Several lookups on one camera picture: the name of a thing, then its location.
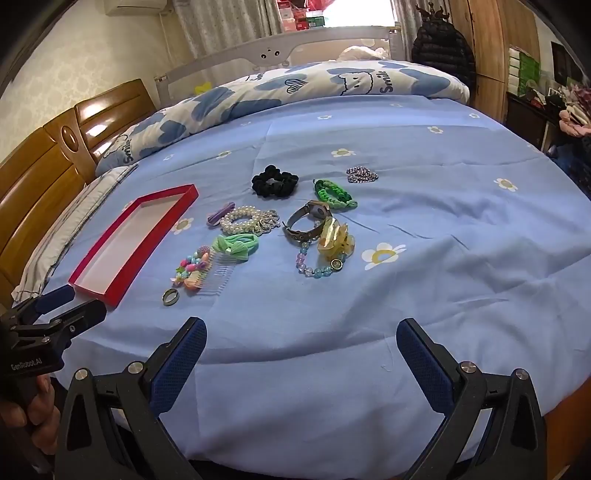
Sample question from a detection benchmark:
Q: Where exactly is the yellow hair claw clip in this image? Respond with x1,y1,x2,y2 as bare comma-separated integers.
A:
317,216,356,261

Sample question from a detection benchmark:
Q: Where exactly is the white air conditioner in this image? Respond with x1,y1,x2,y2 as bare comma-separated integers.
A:
102,0,169,17

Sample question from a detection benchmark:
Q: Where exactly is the red shallow box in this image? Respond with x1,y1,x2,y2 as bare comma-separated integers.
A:
68,184,200,308

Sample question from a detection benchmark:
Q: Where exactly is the wristwatch with dark strap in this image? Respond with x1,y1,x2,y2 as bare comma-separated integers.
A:
283,199,334,244

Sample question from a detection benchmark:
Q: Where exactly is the grey bed rail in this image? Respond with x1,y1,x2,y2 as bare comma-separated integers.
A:
159,23,402,100

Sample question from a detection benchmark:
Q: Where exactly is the green braided bracelet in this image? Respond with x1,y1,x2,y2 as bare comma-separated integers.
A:
313,179,359,210

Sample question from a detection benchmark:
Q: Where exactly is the white cloth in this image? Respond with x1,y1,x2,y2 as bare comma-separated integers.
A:
337,44,392,63

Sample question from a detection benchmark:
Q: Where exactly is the blue flower print bedsheet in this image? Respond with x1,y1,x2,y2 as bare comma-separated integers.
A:
28,95,591,467

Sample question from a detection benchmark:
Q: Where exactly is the black scrunchie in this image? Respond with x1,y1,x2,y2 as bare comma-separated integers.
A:
251,165,300,200

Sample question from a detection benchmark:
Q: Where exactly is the purple hair tie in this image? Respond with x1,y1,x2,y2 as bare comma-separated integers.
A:
206,201,237,228

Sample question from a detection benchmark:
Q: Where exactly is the dark coat stand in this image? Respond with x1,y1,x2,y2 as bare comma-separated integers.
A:
416,0,451,21

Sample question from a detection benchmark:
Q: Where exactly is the blue heart print quilt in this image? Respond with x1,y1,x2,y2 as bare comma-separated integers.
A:
95,59,471,178

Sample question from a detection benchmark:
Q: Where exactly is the pink cloth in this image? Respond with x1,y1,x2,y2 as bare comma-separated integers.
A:
558,106,591,137

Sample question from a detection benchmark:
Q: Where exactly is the wooden wardrobe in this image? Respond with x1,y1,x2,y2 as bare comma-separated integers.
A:
448,0,541,123

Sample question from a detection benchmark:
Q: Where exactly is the pearl bracelet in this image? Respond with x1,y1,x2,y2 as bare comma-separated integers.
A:
219,207,281,237

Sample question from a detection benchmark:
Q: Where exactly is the black puffer jacket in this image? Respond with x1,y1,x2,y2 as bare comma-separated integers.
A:
411,18,476,100

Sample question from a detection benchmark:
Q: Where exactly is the green hair tie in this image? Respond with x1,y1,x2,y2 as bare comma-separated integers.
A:
203,232,260,296

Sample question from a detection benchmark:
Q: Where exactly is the silver chain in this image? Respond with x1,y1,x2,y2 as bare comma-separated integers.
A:
346,166,379,184

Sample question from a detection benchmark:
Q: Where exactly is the person's left hand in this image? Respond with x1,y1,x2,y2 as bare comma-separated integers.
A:
0,375,62,444

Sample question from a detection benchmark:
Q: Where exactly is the stack of colourful boxes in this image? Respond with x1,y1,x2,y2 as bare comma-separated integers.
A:
276,0,339,33

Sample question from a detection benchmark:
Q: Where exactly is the wooden headboard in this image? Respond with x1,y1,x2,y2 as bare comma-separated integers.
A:
0,78,158,296

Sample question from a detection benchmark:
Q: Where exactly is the blue glass bead bracelet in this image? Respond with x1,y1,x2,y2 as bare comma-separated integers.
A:
295,240,346,280

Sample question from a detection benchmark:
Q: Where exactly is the patterned grey curtain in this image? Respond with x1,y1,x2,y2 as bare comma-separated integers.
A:
392,0,420,61
171,0,282,75

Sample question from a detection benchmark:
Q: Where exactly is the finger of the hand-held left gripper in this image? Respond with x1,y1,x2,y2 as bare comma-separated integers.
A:
11,300,108,345
14,285,76,324

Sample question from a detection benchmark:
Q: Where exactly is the colourful plastic bead bracelet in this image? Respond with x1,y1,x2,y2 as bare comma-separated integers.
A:
170,246,213,292

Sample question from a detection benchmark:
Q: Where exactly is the cluttered dark cabinet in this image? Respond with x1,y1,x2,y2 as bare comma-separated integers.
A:
505,41,591,155

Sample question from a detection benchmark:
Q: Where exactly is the stack of green boxes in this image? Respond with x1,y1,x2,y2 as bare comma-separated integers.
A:
508,44,542,99

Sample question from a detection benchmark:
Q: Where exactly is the grey striped pillow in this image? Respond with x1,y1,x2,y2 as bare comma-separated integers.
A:
11,164,139,303

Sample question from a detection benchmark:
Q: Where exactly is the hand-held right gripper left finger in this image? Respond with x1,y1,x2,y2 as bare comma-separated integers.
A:
54,316,208,480

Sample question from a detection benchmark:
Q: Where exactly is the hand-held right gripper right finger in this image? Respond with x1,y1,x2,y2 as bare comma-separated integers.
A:
396,318,548,480

